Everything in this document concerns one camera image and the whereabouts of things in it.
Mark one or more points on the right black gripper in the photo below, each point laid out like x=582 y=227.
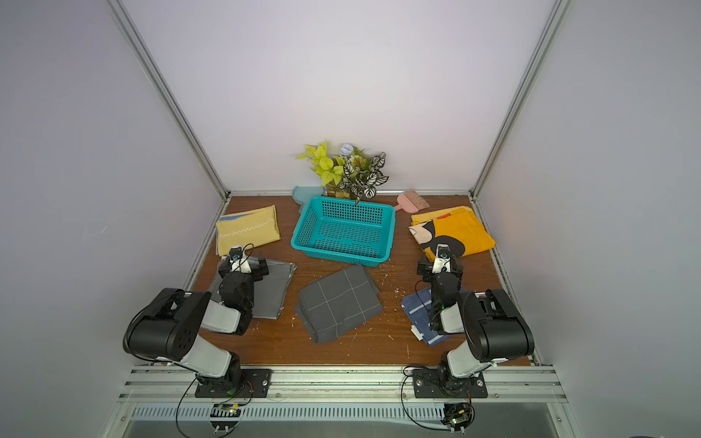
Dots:
x=425 y=271

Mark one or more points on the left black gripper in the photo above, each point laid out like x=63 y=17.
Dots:
x=264 y=269

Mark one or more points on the plain grey pillowcase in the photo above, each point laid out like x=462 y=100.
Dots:
x=271 y=291

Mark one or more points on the navy striped pillowcase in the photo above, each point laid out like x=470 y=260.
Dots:
x=416 y=308

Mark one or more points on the mustard zigzag pillowcase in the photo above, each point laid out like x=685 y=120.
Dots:
x=254 y=227

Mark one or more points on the yellow black patterned pillowcase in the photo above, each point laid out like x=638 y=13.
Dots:
x=456 y=227

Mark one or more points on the dark grey checked pillowcase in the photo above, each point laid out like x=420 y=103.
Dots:
x=331 y=306

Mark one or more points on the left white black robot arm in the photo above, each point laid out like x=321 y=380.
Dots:
x=167 y=329

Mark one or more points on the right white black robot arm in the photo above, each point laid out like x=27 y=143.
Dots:
x=495 y=330

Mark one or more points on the teal plastic basket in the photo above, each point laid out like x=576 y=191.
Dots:
x=345 y=231

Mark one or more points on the pink hand brush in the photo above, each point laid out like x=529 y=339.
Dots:
x=410 y=202

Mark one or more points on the teal dustpan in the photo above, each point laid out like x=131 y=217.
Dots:
x=303 y=194

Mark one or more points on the artificial green plant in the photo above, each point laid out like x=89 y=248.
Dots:
x=349 y=174

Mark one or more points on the right circuit board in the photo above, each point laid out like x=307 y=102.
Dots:
x=458 y=416

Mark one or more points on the circuit board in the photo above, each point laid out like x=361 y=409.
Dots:
x=224 y=418
x=458 y=416

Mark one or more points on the left circuit board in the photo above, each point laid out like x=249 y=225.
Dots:
x=224 y=418

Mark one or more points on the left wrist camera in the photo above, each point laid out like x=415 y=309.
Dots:
x=237 y=258

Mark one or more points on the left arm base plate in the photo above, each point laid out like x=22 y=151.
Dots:
x=245 y=383

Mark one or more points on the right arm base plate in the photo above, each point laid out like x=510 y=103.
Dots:
x=433 y=384

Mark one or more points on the aluminium front rail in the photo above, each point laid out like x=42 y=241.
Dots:
x=345 y=384

